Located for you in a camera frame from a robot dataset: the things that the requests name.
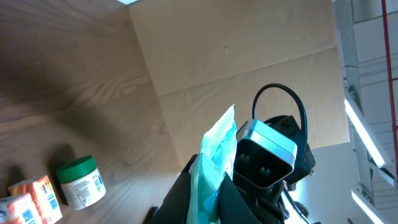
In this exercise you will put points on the green lid jar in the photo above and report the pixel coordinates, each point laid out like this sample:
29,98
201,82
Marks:
81,182

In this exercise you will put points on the orange small box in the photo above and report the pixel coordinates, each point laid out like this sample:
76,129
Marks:
19,209
43,195

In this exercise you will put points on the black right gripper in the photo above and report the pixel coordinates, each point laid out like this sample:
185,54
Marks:
245,204

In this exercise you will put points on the mint green snack packet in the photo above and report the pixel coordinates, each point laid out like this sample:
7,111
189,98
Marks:
214,162

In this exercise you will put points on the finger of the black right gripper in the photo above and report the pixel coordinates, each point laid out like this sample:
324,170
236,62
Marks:
175,205

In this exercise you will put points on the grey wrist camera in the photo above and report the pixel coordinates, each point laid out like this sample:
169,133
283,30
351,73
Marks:
264,156

